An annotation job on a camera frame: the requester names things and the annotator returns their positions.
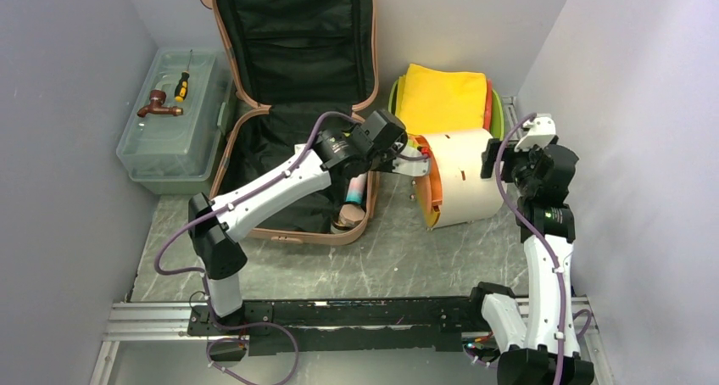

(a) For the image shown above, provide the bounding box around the red printed package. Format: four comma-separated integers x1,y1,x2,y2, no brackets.
483,77,493,131

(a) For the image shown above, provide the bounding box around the green plastic tray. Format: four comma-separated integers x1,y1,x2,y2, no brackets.
387,75,505,139

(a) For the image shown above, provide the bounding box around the cream appliance with orange rim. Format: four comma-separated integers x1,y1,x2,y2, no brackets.
413,128,504,230

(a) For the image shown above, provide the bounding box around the yellow cloth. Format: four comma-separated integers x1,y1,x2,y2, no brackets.
397,64,487,135

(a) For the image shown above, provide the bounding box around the pink hard-shell suitcase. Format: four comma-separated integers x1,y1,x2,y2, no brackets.
201,0,378,246

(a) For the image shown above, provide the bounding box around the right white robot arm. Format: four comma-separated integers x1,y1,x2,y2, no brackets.
467,138,595,384

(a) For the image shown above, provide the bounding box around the pink blue spray bottle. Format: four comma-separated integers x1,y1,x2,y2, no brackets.
345,173,368,205

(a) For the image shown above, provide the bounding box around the pink hexagonal lid jar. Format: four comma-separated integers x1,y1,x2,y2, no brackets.
332,203,365,232

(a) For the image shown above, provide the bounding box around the translucent plastic toolbox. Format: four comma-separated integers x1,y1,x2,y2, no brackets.
116,47,235,195

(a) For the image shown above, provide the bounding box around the yellow black screwdriver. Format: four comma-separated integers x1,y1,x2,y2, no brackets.
174,49,193,102

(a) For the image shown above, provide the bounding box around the brown brass faucet valve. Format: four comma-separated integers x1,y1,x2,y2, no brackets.
137,89,184,118

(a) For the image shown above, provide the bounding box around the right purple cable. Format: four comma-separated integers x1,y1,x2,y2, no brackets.
464,112,594,385

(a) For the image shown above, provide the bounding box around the purple cable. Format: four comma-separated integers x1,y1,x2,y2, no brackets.
464,112,594,385
153,110,428,385

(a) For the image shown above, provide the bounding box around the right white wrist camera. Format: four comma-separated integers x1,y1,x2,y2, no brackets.
513,114,557,153

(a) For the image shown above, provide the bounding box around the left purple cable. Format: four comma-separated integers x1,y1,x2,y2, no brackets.
153,110,428,385

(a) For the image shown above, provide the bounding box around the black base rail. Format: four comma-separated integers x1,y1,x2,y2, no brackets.
187,295,490,356

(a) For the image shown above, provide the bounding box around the aluminium frame profile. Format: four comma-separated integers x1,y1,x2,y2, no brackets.
91,283,614,384

